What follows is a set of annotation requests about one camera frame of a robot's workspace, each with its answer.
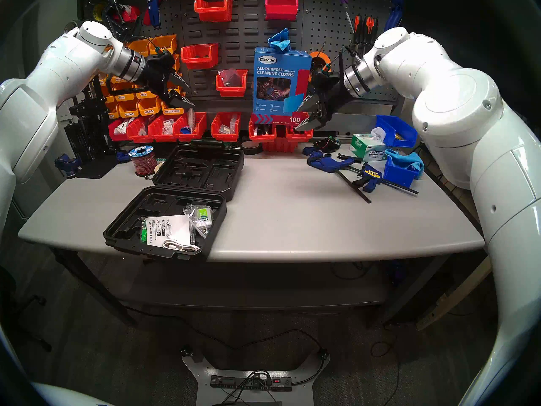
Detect green white tissue box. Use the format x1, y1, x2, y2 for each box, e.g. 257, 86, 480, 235
350, 127, 388, 162

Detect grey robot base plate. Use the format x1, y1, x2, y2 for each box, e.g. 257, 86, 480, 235
181, 348, 330, 406

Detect purple handled scissors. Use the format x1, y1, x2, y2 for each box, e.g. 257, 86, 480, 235
331, 0, 353, 33

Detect blue cleaning cloths carton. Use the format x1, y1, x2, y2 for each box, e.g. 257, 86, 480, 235
254, 47, 312, 126

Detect white coiled cable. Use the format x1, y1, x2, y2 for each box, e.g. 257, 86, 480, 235
162, 239, 202, 254

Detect white printed instruction sheet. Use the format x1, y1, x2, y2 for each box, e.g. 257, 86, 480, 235
141, 214, 197, 248

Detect black power strip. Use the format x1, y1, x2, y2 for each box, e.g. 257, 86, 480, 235
210, 375, 293, 392

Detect blue yellow bar clamp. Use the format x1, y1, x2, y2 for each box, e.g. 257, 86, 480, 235
352, 163, 420, 195

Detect black monitor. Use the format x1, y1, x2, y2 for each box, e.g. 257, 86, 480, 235
402, 0, 541, 71

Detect blue red hand cutter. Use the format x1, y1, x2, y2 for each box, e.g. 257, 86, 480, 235
144, 0, 167, 28

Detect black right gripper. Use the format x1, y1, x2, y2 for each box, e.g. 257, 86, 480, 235
295, 77, 354, 133

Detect wrist braided cable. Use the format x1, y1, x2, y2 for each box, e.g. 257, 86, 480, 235
338, 46, 361, 74
105, 72, 146, 93

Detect left wrist braided cable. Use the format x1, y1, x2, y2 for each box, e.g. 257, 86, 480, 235
105, 72, 146, 93

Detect red wire spool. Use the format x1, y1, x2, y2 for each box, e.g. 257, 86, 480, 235
128, 145, 155, 176

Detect black tripod base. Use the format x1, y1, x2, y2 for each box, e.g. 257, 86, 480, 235
13, 294, 53, 353

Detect red tape roll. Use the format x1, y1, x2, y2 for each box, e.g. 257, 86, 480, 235
114, 5, 142, 24

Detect small circuit board pack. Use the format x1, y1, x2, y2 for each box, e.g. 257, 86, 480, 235
315, 136, 341, 153

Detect black table leg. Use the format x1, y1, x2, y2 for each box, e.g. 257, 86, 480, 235
366, 257, 448, 329
50, 248, 138, 327

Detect blue bench vise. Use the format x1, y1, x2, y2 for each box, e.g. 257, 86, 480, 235
54, 153, 83, 178

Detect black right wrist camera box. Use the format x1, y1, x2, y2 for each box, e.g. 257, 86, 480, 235
312, 66, 341, 92

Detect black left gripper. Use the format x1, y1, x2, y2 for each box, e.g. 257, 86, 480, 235
142, 59, 196, 110

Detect blue microfiber cloth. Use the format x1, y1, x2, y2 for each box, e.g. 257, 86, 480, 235
268, 28, 291, 52
385, 149, 425, 172

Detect orange tape roll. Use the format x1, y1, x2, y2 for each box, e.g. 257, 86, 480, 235
309, 51, 333, 71

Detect red ribbed plastic bin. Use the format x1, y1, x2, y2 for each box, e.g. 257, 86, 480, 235
264, 137, 297, 153

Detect black plastic tool box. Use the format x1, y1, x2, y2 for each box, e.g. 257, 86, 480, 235
104, 141, 245, 262

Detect dark grey pegboard panel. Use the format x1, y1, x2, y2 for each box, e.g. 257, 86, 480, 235
76, 0, 408, 110

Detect clear bag green card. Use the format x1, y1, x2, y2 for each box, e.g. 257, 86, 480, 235
183, 204, 213, 239

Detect blue plastic storage bin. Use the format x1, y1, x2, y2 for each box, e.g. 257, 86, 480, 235
383, 151, 424, 189
374, 115, 418, 148

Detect right wrist braided cable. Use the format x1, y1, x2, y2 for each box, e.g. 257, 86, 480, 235
338, 46, 361, 74

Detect black metal C-clamp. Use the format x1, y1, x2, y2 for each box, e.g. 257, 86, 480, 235
103, 0, 144, 43

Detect black metal stand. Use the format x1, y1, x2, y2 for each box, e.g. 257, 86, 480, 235
63, 74, 120, 180

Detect large blue bar clamp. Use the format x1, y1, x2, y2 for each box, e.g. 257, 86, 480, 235
308, 152, 373, 204

